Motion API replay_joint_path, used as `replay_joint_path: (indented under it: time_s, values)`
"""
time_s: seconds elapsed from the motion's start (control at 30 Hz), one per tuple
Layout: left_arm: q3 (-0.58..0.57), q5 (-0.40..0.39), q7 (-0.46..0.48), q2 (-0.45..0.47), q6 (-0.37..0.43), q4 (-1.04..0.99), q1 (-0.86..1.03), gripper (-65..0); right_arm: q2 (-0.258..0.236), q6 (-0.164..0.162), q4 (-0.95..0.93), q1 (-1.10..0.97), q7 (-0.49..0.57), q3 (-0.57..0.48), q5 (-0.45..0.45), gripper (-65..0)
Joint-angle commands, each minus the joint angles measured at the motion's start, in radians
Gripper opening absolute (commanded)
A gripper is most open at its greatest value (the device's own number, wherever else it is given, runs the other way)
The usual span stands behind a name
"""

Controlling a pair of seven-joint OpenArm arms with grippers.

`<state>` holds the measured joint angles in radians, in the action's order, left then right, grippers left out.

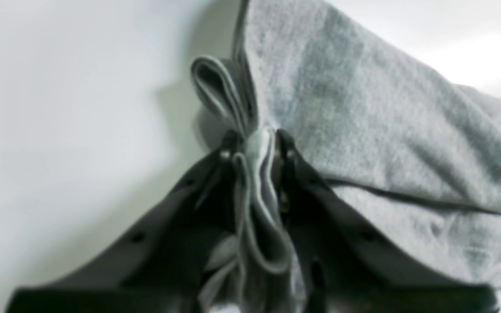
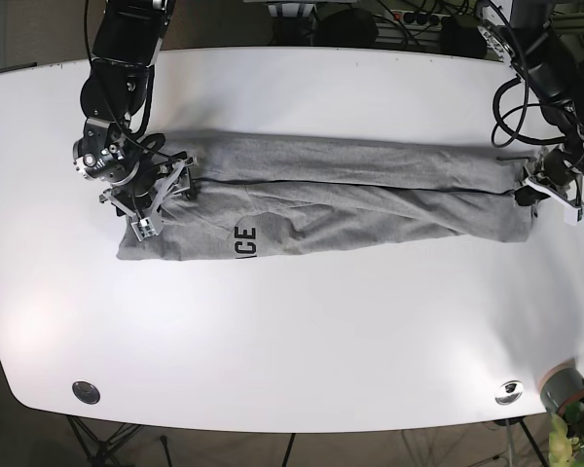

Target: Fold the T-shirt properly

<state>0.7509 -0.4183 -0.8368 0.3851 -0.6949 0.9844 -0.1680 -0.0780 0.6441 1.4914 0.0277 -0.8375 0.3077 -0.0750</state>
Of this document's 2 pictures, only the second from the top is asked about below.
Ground silver table grommet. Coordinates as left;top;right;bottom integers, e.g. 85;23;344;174
72;380;100;405
494;380;524;406

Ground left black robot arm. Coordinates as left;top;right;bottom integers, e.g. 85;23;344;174
476;1;584;225

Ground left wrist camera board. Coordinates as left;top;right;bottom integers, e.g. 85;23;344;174
564;205;584;226

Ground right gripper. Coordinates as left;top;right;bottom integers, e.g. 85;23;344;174
99;154;198;225

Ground green potted plant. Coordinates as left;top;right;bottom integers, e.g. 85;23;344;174
548;401;584;467

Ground grey plant pot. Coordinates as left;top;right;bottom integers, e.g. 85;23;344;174
537;361;584;416

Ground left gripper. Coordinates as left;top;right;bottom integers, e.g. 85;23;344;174
514;148;584;210

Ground left silver table grommet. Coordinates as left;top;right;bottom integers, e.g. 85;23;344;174
72;380;100;405

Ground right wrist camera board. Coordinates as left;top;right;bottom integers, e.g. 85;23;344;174
130;217;164;241

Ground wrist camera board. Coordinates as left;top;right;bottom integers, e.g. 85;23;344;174
564;205;584;226
130;217;164;241

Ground grey T-shirt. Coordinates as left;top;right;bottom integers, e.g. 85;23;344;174
117;132;534;261

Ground right silver table grommet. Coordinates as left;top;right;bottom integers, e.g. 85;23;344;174
494;380;524;406

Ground black table leg frame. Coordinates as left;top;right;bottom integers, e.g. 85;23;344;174
66;415;144;467

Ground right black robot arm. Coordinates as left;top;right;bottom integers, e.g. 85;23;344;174
73;1;197;240

